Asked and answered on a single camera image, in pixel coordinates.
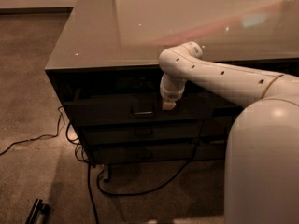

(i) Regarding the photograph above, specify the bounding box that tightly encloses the drawer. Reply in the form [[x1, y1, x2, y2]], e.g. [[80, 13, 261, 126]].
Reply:
[[65, 93, 213, 127], [81, 119, 203, 146], [213, 94, 243, 117], [200, 116, 234, 138], [194, 140, 227, 161], [93, 143, 196, 165]]

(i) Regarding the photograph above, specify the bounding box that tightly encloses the thick black cable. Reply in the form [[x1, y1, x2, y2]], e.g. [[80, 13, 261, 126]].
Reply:
[[87, 140, 199, 224]]

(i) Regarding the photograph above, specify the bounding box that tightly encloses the thin black cable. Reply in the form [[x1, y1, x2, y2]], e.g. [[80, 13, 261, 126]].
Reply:
[[0, 105, 89, 164]]

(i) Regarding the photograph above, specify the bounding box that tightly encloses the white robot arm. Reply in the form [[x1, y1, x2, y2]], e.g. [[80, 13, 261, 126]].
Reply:
[[159, 42, 299, 224]]

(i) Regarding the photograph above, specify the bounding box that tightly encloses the black metal bar on floor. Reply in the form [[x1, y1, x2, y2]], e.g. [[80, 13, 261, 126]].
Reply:
[[25, 199, 50, 224]]

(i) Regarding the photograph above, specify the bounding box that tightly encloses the dark cabinet with glossy top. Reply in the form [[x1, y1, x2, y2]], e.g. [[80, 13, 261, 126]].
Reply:
[[45, 0, 299, 182]]

